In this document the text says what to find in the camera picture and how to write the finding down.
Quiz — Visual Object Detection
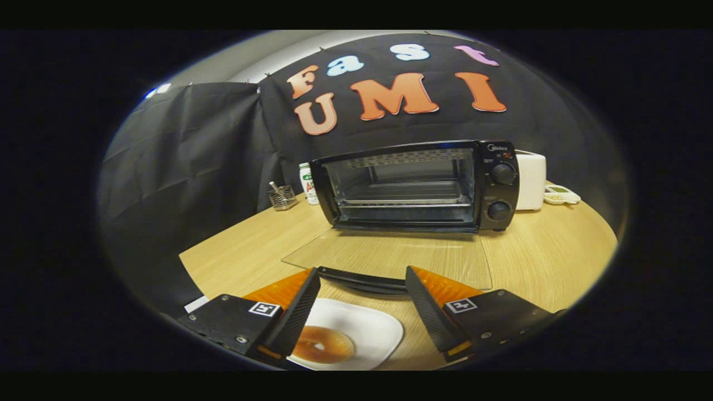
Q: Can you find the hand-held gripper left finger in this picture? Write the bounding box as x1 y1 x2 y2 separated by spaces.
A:
177 267 321 364

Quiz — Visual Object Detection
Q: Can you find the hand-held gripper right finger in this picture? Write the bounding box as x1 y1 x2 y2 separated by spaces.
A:
405 266 566 363

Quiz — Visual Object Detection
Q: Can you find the glazed brown donut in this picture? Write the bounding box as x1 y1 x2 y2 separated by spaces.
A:
291 326 355 364

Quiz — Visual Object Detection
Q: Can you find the black toaster oven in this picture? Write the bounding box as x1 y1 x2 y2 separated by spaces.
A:
281 139 520 296

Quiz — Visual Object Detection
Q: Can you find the white bread toaster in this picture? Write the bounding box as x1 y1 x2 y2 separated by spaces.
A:
515 149 547 211

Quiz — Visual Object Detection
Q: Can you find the white square plate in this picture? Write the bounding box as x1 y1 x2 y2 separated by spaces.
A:
287 298 404 371

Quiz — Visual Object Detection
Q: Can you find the metal mesh holder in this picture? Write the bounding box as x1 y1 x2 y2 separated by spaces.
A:
267 181 299 211

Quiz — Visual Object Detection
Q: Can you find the white bottle green label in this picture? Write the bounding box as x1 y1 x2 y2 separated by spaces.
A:
299 163 319 206

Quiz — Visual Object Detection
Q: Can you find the black backdrop cloth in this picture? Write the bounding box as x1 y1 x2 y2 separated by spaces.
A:
97 32 630 318

